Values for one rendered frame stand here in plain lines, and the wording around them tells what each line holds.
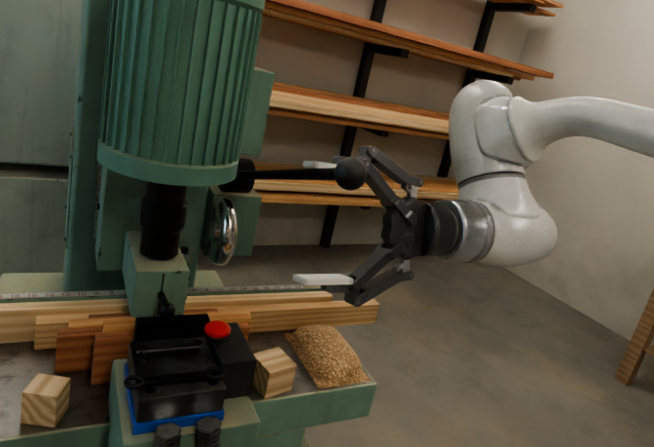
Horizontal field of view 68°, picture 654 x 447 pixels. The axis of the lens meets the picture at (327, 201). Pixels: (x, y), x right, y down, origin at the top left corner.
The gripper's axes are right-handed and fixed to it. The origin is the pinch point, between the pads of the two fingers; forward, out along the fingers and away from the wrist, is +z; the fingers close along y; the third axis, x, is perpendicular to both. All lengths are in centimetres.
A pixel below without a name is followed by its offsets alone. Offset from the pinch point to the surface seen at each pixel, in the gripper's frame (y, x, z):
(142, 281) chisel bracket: -10.0, -14.5, 16.3
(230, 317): -14.9, -12.9, 4.6
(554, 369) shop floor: -85, -116, -219
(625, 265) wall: -31, -136, -312
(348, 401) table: -26.7, -7.2, -12.7
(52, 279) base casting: -20, -61, 27
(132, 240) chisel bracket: -5.9, -23.6, 16.7
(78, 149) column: 6.6, -33.8, 24.3
